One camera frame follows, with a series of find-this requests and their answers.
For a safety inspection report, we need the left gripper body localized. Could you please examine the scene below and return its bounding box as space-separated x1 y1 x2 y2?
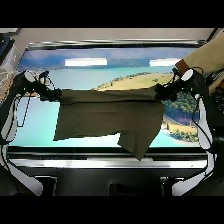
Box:
39 87 63 102

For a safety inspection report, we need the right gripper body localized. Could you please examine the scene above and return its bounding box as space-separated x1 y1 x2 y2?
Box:
153 83 176 102

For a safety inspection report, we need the olive green garment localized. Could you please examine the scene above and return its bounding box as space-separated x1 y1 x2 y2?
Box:
53 87 166 162

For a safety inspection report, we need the beige garment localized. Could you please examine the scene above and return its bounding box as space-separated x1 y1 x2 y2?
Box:
174 31 224 80

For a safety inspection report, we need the black cable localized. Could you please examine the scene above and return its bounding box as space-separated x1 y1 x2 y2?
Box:
192 96 213 151
15 93 32 128

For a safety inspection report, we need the silver frame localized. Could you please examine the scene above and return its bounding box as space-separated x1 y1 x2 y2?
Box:
9 156 208 170

